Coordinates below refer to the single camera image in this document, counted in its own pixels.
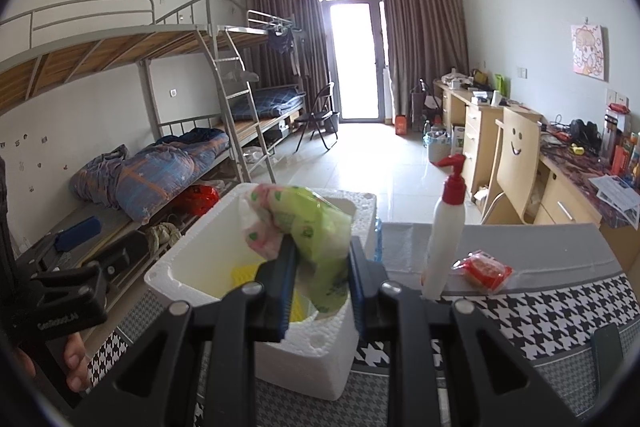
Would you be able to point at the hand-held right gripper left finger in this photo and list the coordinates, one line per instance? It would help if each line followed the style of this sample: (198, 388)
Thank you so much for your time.
(286, 279)

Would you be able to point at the wooden desk with drawers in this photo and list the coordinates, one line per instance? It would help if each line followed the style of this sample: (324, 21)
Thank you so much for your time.
(475, 132)

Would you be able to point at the cartoon wall picture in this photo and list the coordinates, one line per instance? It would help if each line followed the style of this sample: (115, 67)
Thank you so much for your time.
(590, 52)

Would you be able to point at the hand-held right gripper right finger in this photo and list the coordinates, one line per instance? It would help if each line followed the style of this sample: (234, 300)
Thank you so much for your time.
(357, 287)

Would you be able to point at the white foam box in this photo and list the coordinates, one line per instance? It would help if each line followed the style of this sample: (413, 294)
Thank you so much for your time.
(300, 367)

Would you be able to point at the houndstooth tablecloth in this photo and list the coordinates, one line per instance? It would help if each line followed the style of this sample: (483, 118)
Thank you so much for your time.
(525, 322)

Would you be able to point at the small metal bunk bed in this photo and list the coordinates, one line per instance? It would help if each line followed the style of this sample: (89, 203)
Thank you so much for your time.
(270, 107)

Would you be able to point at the red snack packet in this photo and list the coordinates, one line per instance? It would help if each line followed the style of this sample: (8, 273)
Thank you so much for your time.
(482, 271)

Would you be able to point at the floral green pink cloth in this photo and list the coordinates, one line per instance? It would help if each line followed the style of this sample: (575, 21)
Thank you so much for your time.
(310, 227)

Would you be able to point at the glass balcony door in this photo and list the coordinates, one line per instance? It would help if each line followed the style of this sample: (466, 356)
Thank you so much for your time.
(352, 57)

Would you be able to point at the blue orange plaid blanket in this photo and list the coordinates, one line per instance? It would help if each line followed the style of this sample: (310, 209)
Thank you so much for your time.
(150, 172)

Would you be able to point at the red plastic bag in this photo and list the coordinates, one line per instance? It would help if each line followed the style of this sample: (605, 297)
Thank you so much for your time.
(197, 201)

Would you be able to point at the green paper bag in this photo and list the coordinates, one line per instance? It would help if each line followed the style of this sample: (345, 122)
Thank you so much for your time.
(501, 86)

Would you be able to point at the orange floor container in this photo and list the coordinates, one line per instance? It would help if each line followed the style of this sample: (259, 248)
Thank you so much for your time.
(403, 126)

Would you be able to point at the black headphones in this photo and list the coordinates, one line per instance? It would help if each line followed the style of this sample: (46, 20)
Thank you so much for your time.
(585, 132)

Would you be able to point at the light blue waste bin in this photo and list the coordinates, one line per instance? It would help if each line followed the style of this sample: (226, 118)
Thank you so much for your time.
(438, 148)

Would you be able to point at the white pump bottle red cap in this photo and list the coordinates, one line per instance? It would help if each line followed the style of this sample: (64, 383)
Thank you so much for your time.
(445, 232)

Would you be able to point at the black folding chair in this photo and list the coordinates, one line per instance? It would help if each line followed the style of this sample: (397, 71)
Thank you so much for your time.
(322, 107)

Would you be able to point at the brown curtain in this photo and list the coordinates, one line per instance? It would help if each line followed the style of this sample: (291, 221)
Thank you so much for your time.
(280, 2)
(425, 37)

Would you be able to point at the yellow ridged sponge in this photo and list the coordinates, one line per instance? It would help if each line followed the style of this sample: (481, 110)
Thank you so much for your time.
(243, 276)

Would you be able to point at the person's left hand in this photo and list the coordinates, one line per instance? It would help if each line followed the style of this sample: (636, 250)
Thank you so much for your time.
(77, 362)

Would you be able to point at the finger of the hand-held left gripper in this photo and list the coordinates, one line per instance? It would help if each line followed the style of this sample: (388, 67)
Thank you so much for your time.
(125, 254)
(77, 234)

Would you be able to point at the large metal bunk bed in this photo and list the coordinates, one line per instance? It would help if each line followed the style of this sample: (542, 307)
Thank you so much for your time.
(100, 52)

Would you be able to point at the printed papers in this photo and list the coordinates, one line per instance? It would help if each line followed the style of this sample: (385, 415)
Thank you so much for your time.
(617, 199)

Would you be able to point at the black smartphone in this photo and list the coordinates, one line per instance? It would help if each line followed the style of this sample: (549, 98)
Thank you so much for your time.
(607, 357)

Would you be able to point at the metal bunk ladder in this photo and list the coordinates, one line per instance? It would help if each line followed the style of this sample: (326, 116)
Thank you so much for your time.
(245, 107)

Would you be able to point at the dark hanging clothes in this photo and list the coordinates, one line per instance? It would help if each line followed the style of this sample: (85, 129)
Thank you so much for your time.
(281, 41)

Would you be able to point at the wooden smiley face chair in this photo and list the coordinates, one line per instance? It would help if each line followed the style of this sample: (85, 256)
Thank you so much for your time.
(520, 157)

